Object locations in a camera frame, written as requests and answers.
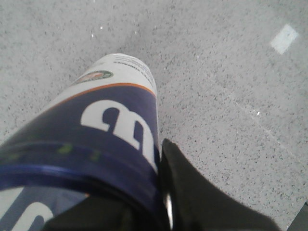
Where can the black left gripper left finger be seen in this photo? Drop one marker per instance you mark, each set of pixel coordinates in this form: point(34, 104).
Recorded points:
point(94, 214)

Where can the white blue tennis ball can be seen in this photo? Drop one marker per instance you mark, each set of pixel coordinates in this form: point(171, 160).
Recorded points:
point(98, 137)

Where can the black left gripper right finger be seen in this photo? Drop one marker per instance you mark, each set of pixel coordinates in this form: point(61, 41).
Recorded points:
point(197, 204)

